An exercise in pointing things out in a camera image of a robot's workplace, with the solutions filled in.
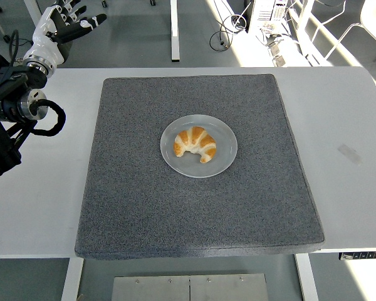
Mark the table height control panel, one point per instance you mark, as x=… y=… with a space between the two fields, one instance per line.
x=363 y=255

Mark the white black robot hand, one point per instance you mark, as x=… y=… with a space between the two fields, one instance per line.
x=44 y=47

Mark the white desk leg with foot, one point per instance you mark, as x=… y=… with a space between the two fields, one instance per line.
x=31 y=11

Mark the grey speckled mat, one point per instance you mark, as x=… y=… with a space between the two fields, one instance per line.
x=206 y=213

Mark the white power strip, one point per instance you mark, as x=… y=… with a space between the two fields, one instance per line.
x=279 y=54

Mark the round grey plate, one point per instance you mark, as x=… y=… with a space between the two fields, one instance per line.
x=228 y=147

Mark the grey metal plate with screws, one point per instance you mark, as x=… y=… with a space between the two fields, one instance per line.
x=188 y=288

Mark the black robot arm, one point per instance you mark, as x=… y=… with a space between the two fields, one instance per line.
x=3 y=156

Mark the white table leg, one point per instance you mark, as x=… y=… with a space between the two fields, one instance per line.
x=307 y=279
x=72 y=279

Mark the golden croissant bread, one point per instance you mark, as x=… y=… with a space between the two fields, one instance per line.
x=194 y=138

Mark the white straight desk leg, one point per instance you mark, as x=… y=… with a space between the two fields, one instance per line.
x=175 y=31

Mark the white chair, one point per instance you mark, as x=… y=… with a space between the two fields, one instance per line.
x=374 y=19

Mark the white computer tower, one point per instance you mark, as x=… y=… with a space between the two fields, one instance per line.
x=267 y=14

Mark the clear tape strip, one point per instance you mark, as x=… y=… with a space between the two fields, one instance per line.
x=350 y=154

